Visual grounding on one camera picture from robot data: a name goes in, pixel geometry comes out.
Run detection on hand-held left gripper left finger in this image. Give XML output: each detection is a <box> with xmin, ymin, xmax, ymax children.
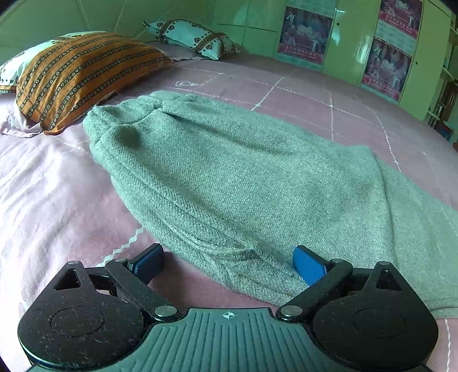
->
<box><xmin>53</xmin><ymin>243</ymin><xmax>183</xmax><ymax>322</ymax></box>

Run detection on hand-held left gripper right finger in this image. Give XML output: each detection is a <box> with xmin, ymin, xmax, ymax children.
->
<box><xmin>275</xmin><ymin>245</ymin><xmax>406</xmax><ymax>322</ymax></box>

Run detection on grey-green pants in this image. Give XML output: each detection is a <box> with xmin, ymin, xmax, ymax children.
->
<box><xmin>83</xmin><ymin>90</ymin><xmax>458</xmax><ymax>319</ymax></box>

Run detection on bed with pink checked sheet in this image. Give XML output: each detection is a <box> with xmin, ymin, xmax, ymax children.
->
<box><xmin>0</xmin><ymin>50</ymin><xmax>458</xmax><ymax>372</ymax></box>

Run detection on pink pillow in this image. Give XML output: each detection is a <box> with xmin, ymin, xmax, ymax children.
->
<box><xmin>0</xmin><ymin>107</ymin><xmax>44</xmax><ymax>137</ymax></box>
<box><xmin>146</xmin><ymin>40</ymin><xmax>206</xmax><ymax>61</ymax></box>

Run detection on orange striped pillow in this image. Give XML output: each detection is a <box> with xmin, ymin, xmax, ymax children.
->
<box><xmin>15</xmin><ymin>31</ymin><xmax>174</xmax><ymax>136</ymax></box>

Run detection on cream corner shelf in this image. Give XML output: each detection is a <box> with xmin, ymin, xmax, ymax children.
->
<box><xmin>424</xmin><ymin>46</ymin><xmax>458</xmax><ymax>145</ymax></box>

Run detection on cream wardrobe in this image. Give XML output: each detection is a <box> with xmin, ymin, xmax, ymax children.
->
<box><xmin>211</xmin><ymin>0</ymin><xmax>458</xmax><ymax>120</ymax></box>

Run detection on heart print pillow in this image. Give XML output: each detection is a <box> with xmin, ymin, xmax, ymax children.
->
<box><xmin>143</xmin><ymin>19</ymin><xmax>241</xmax><ymax>61</ymax></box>
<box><xmin>0</xmin><ymin>31</ymin><xmax>108</xmax><ymax>92</ymax></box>

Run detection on pink wall poster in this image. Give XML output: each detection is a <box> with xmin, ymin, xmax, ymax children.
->
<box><xmin>377</xmin><ymin>0</ymin><xmax>423</xmax><ymax>39</ymax></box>
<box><xmin>361</xmin><ymin>37</ymin><xmax>413</xmax><ymax>101</ymax></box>
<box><xmin>277</xmin><ymin>5</ymin><xmax>333</xmax><ymax>66</ymax></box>

